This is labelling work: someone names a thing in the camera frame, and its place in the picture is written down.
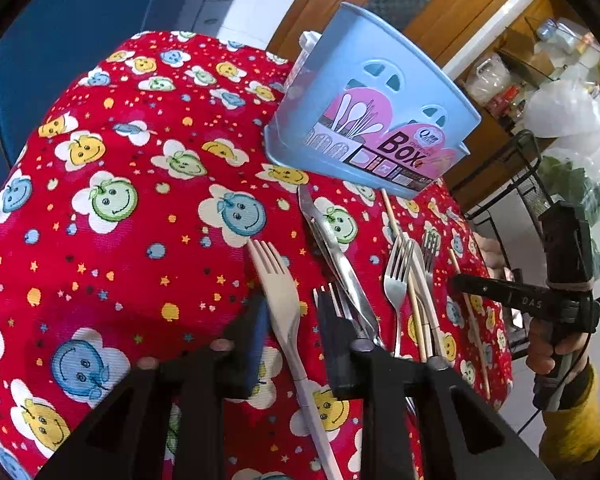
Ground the steel fork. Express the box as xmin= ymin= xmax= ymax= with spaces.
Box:
xmin=382 ymin=233 xmax=413 ymax=358
xmin=313 ymin=282 xmax=374 ymax=350

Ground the white plastic fork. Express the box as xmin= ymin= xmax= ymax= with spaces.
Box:
xmin=247 ymin=240 xmax=343 ymax=480

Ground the yellow sleeve forearm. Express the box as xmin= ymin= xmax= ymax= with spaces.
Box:
xmin=539 ymin=364 xmax=600 ymax=478

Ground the blue kitchen counter cabinet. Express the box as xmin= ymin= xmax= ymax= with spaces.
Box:
xmin=0 ymin=0 xmax=264 ymax=231

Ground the person's right hand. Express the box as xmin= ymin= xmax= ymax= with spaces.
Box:
xmin=526 ymin=318 xmax=588 ymax=376

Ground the black metal rack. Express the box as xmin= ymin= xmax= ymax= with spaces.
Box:
xmin=462 ymin=129 xmax=556 ymax=361

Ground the white plastic spoon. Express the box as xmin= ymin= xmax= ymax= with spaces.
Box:
xmin=420 ymin=229 xmax=441 ymax=292

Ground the white plastic bag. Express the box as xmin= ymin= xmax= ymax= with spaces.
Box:
xmin=522 ymin=79 xmax=600 ymax=139

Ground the wooden shelf cabinet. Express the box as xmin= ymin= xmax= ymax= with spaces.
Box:
xmin=444 ymin=0 xmax=600 ymax=211

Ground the steel table knife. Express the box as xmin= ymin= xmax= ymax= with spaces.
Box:
xmin=297 ymin=185 xmax=386 ymax=349

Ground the red smiley-print tablecloth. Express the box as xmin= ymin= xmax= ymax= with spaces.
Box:
xmin=0 ymin=32 xmax=513 ymax=479

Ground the light blue chopsticks box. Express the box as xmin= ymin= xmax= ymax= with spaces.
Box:
xmin=264 ymin=2 xmax=481 ymax=200

